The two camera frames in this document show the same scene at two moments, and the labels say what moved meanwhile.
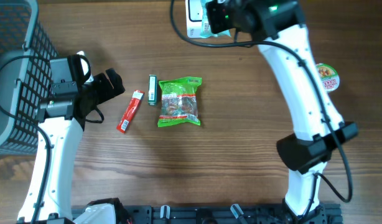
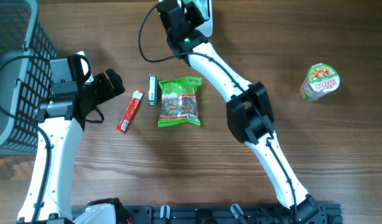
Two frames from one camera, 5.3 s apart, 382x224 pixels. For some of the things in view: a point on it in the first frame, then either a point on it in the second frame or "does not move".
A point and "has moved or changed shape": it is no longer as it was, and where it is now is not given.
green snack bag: x=179 y=101 does not move
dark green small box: x=152 y=91 does not move
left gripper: x=102 y=79 does not move
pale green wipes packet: x=206 y=31 has moved or changed shape
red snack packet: x=131 y=109 does not move
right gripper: x=215 y=26 → x=193 y=10
